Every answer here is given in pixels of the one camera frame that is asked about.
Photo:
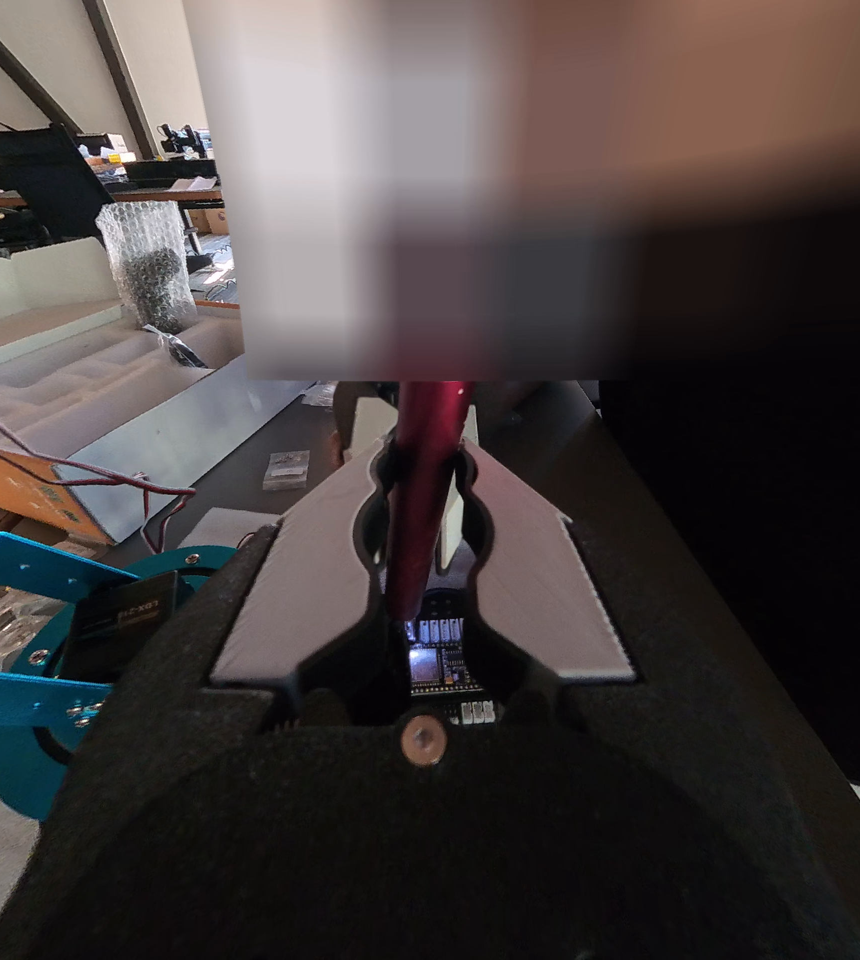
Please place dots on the black circuit board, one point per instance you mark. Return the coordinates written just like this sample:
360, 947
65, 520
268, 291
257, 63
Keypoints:
441, 664

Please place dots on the black servo motor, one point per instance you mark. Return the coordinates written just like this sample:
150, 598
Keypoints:
126, 607

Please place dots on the white foam block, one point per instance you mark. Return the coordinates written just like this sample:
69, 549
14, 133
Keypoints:
238, 521

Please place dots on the white foam packing tray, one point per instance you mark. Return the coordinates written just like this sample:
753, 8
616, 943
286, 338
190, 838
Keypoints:
62, 352

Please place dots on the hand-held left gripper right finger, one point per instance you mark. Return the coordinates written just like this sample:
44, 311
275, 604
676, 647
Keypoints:
542, 570

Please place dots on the black plastic bag of parts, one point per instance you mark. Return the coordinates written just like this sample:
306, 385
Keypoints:
178, 346

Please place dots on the blue metal toy robot arm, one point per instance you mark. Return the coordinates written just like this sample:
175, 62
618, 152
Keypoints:
2, 675

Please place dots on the red metal screwdriver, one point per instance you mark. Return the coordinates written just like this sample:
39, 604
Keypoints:
424, 487

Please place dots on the bubble wrap bag of parts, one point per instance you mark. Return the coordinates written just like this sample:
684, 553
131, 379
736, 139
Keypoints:
148, 270

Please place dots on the wooden background desk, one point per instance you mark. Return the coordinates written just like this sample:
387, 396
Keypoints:
137, 196

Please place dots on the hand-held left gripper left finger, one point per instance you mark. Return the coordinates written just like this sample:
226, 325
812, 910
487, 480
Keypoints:
310, 570

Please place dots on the orange cardboard box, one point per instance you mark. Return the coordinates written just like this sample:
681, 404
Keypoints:
17, 487

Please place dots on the small clear bag of screws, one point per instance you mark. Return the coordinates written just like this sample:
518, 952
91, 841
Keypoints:
286, 469

